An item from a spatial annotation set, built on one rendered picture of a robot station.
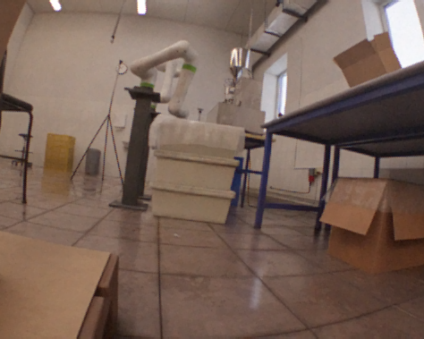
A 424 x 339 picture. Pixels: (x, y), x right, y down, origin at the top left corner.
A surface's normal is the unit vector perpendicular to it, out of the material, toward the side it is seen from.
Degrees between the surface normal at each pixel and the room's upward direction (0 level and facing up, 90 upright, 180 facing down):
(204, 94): 90
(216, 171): 96
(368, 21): 90
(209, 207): 96
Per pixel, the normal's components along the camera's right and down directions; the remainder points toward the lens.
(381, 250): 0.17, 0.00
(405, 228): 0.20, -0.33
